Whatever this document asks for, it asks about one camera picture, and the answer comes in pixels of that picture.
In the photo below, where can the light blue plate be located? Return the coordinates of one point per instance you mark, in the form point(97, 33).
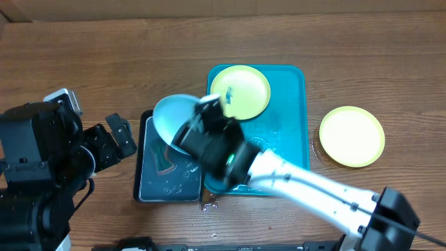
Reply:
point(170, 114)

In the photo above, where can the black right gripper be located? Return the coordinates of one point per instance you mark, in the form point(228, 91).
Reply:
point(237, 126)

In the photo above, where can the yellow plate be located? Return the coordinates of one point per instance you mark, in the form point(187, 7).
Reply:
point(244, 91)
point(352, 136)

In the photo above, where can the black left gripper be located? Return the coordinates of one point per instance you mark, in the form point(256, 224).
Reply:
point(110, 153)

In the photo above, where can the teal plastic serving tray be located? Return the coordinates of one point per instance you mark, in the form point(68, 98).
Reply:
point(282, 126)

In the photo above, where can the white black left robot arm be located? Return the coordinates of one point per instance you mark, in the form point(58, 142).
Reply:
point(48, 158)

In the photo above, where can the black water basin tray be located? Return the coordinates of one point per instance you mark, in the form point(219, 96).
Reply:
point(181, 185)

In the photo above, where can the orange green scrub sponge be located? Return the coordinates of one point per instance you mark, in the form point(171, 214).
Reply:
point(160, 152)

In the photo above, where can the brown cardboard backdrop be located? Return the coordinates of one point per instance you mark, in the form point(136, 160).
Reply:
point(86, 10)

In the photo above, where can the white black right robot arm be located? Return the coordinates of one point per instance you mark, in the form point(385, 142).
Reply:
point(368, 220)

